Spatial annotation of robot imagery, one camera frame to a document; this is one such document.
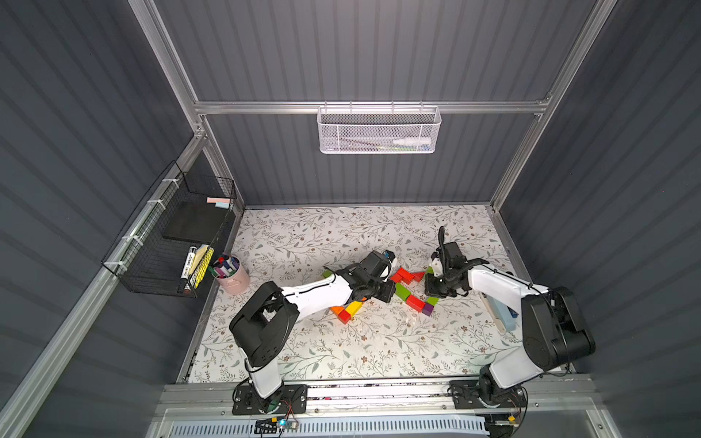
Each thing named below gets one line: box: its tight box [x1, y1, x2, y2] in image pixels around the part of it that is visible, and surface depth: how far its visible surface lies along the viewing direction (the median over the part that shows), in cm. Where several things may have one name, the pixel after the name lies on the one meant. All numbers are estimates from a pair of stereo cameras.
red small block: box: [337, 308, 352, 325], surface depth 88 cm
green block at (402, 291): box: [395, 282, 411, 302], surface depth 95 cm
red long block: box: [406, 293, 426, 313], surface depth 92 cm
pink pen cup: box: [211, 254, 251, 295], surface depth 89 cm
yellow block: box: [345, 301, 363, 317], surface depth 91 cm
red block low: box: [397, 267, 415, 285], surface depth 98 cm
